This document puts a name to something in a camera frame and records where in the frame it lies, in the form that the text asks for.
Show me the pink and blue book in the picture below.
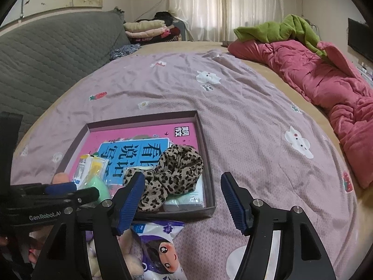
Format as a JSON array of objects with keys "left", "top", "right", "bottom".
[{"left": 65, "top": 121, "right": 199, "bottom": 185}]

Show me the beige plush bunny pink bow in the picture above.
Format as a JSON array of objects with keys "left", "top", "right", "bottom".
[{"left": 118, "top": 229, "right": 144, "bottom": 279}]

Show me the pink crumpled comforter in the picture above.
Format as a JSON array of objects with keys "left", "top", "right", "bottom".
[{"left": 228, "top": 40, "right": 372, "bottom": 188}]

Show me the leopard print scrunchie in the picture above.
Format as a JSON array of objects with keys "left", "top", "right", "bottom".
[{"left": 123, "top": 144, "right": 204, "bottom": 212}]

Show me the peach makeup sponge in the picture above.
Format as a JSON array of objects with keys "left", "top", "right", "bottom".
[{"left": 52, "top": 173, "right": 69, "bottom": 185}]

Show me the black television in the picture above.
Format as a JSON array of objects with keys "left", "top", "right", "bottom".
[{"left": 348, "top": 18, "right": 373, "bottom": 62}]

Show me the stack of folded clothes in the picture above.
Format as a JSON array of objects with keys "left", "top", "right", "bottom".
[{"left": 123, "top": 11, "right": 184, "bottom": 46}]

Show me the green floral tissue pack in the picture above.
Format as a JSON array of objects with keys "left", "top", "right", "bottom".
[
  {"left": 124, "top": 166, "right": 155, "bottom": 179},
  {"left": 162, "top": 175, "right": 205, "bottom": 212}
]

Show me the purple patterned bed quilt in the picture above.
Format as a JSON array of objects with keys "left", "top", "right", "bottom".
[{"left": 11, "top": 51, "right": 359, "bottom": 279}]

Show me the white sheer curtain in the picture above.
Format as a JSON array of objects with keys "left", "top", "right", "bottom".
[{"left": 169, "top": 0, "right": 284, "bottom": 42}]

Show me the dark shallow cardboard box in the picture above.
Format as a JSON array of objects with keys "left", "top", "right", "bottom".
[{"left": 57, "top": 111, "right": 216, "bottom": 221}]

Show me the yellow white wipes pack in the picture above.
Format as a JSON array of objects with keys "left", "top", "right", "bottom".
[{"left": 73, "top": 154, "right": 109, "bottom": 190}]

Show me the cartoon girl wipes pack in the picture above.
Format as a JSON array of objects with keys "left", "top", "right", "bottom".
[{"left": 131, "top": 220, "right": 187, "bottom": 280}]

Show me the blue patterned cloth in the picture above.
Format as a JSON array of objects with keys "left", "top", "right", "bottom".
[{"left": 110, "top": 44, "right": 141, "bottom": 61}]

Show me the green blanket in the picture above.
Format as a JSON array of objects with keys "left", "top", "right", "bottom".
[{"left": 234, "top": 14, "right": 328, "bottom": 60}]

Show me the green makeup sponge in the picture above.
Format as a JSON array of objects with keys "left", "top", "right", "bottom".
[{"left": 78, "top": 175, "right": 111, "bottom": 207}]

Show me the cream plush bunny purple bow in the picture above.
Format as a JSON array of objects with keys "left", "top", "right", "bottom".
[{"left": 85, "top": 231, "right": 102, "bottom": 279}]

